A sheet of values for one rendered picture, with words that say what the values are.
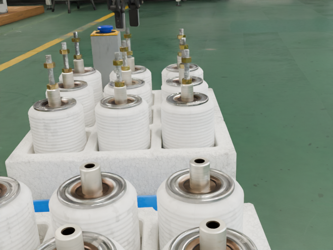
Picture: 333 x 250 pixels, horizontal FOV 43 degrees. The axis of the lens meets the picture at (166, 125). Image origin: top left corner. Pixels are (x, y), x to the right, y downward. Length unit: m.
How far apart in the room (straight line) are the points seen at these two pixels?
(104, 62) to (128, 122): 0.43
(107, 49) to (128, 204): 0.72
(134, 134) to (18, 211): 0.31
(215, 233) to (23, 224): 0.23
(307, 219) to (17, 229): 0.58
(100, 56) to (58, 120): 0.42
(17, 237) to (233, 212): 0.23
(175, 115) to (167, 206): 0.30
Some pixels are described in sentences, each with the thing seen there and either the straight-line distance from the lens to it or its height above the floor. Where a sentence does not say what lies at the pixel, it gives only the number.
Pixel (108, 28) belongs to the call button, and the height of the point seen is 0.33.
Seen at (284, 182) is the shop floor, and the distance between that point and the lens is 1.02.
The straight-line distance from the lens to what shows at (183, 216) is 0.44.
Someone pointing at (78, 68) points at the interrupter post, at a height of 0.26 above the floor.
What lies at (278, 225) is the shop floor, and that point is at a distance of 0.87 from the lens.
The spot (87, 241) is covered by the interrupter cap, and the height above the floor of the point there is 0.25.
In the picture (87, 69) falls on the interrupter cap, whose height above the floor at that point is 0.25.
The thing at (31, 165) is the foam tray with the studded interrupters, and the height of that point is 0.17.
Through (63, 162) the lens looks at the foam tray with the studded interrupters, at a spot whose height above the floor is 0.17.
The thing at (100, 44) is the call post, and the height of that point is 0.29.
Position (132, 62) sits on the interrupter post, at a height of 0.27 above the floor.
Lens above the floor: 0.48
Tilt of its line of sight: 21 degrees down
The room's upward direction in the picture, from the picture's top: 2 degrees counter-clockwise
